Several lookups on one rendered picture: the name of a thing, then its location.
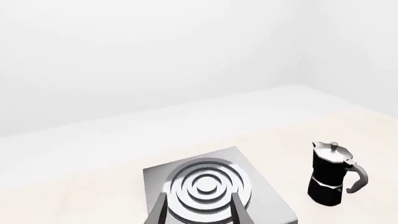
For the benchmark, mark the flat stove plate with rings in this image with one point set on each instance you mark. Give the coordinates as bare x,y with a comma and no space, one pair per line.
205,184

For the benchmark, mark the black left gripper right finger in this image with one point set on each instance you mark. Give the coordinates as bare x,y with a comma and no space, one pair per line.
241,210

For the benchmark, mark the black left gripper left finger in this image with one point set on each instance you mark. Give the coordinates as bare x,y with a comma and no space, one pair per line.
157,211

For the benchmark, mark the black moka pot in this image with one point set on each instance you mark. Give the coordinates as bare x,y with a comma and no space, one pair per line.
326,179

